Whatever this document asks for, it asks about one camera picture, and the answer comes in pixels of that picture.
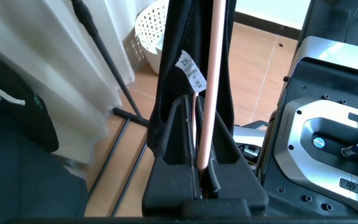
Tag black garment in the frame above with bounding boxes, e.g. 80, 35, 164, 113
146, 0, 237, 158

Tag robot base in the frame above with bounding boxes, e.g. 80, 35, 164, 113
232, 0, 358, 218

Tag black clothes rack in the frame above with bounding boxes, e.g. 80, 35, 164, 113
70, 0, 151, 218

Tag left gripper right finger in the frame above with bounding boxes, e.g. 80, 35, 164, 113
197, 96, 270, 216

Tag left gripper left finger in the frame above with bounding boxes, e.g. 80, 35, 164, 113
142, 94, 202, 218

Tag white laundry basket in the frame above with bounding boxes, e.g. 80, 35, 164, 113
122, 0, 171, 75

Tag pink clothes hanger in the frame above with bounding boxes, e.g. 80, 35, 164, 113
191, 0, 228, 172

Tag black shorts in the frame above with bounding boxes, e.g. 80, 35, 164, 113
0, 45, 90, 219

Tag white curtain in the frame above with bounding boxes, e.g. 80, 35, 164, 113
0, 0, 168, 165

